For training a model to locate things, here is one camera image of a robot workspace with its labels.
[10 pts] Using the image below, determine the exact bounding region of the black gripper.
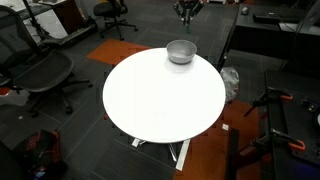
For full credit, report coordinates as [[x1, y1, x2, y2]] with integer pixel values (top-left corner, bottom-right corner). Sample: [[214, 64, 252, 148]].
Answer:
[[173, 0, 204, 26]]

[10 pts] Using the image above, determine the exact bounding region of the green marker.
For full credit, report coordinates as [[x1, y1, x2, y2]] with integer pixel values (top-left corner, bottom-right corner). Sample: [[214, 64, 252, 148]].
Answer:
[[185, 9, 192, 34]]

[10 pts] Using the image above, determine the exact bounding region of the grey bowl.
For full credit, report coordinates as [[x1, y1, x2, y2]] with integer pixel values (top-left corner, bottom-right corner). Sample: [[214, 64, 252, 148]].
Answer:
[[166, 39, 198, 65]]

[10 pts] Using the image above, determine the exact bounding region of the black office desk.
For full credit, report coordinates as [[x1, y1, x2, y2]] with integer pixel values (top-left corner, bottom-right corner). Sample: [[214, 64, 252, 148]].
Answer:
[[216, 3, 320, 73]]

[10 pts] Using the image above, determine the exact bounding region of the black keyboard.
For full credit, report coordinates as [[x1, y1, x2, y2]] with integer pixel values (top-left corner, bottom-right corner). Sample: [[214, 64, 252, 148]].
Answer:
[[252, 12, 282, 25]]

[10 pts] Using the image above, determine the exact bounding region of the black padded office chair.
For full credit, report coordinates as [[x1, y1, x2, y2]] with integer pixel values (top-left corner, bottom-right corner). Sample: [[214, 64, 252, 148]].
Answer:
[[93, 0, 139, 42]]

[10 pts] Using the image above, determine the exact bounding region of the white plastic bag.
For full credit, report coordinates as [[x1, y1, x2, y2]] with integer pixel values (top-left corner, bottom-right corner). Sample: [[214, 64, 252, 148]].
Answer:
[[219, 66, 240, 104]]

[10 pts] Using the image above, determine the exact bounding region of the black stand with base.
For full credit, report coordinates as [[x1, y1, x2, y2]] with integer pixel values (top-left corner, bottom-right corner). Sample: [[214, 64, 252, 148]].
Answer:
[[22, 0, 99, 48]]

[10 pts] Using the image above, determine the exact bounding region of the brown wooden cabinet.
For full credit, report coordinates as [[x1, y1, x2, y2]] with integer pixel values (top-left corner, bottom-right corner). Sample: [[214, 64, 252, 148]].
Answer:
[[53, 0, 85, 34]]

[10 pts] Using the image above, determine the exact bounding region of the grey laptop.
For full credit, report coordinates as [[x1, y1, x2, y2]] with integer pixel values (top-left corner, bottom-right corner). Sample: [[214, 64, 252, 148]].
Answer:
[[298, 1, 320, 31]]

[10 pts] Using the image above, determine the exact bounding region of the white metal table base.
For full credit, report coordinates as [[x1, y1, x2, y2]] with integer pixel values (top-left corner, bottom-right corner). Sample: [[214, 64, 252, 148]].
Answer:
[[131, 137, 192, 172]]

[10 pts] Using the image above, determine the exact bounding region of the black mesh office chair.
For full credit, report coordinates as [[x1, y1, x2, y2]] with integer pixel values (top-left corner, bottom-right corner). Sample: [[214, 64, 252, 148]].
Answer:
[[0, 4, 94, 118]]

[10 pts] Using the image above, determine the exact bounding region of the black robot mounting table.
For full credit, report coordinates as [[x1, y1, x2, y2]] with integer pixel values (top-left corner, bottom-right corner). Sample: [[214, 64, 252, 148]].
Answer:
[[264, 69, 320, 180]]

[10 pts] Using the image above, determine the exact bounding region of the white and red floor object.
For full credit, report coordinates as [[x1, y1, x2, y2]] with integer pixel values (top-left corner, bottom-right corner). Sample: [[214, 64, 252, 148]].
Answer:
[[0, 87, 32, 107]]

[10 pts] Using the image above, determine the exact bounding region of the red and black backpack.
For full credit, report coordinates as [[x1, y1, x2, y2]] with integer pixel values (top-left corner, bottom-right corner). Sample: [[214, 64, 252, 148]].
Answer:
[[13, 129, 68, 180]]

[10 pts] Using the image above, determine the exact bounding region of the orange handled bar clamp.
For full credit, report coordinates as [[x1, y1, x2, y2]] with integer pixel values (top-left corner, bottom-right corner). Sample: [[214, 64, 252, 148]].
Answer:
[[243, 86, 294, 118], [249, 128, 307, 153]]

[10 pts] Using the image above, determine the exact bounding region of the black upright post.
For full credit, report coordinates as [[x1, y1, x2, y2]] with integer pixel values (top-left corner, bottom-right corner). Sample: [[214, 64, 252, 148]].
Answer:
[[226, 128, 241, 180]]

